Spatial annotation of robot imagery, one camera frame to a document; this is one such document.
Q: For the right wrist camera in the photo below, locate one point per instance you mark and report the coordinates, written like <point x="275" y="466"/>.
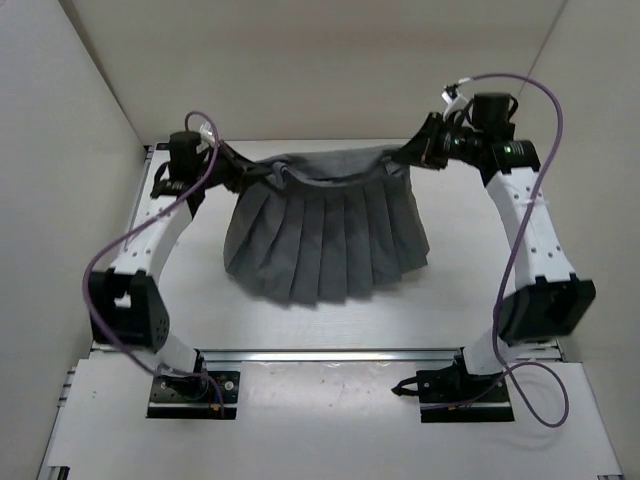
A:
<point x="487" y="112"/>

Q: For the grey pleated skirt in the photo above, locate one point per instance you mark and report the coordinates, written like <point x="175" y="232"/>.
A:
<point x="326" y="226"/>

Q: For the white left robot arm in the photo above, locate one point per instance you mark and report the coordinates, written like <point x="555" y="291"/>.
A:
<point x="125" y="306"/>

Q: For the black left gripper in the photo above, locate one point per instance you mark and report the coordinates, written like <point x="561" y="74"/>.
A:
<point x="244" y="170"/>

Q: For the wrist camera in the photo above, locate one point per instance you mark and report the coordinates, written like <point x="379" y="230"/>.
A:
<point x="487" y="112"/>
<point x="189" y="156"/>

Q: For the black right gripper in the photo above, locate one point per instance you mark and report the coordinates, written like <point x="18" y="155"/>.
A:
<point x="421" y="150"/>

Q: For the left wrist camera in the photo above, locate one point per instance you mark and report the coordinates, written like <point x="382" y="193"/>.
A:
<point x="189" y="156"/>

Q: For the aluminium table edge rail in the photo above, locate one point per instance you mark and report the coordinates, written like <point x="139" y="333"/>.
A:
<point x="331" y="356"/>

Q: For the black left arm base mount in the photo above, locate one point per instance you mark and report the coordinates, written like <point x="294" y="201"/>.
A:
<point x="196" y="398"/>

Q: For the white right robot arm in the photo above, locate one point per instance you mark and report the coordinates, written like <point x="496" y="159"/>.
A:
<point x="549" y="299"/>

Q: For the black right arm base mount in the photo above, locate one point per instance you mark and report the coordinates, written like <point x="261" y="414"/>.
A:
<point x="451" y="395"/>

